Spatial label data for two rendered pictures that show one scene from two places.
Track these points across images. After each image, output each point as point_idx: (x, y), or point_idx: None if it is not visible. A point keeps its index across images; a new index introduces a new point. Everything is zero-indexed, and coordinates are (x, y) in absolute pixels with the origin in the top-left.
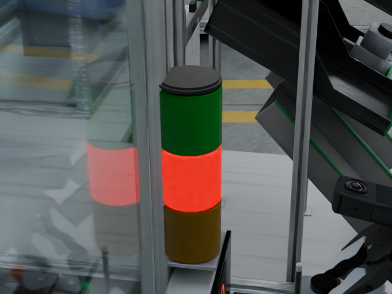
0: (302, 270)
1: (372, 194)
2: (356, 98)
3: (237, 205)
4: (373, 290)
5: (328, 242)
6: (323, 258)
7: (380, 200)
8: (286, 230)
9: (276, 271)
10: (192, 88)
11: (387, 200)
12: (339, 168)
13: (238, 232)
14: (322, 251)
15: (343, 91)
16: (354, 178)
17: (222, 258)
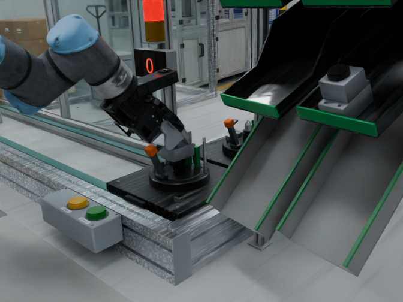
0: (311, 269)
1: (156, 74)
2: (267, 91)
3: None
4: None
5: (344, 301)
6: (321, 287)
7: (150, 74)
8: (378, 286)
9: (318, 258)
10: None
11: (149, 75)
12: (289, 169)
13: (387, 261)
14: (333, 292)
15: (274, 84)
16: (171, 72)
17: (152, 50)
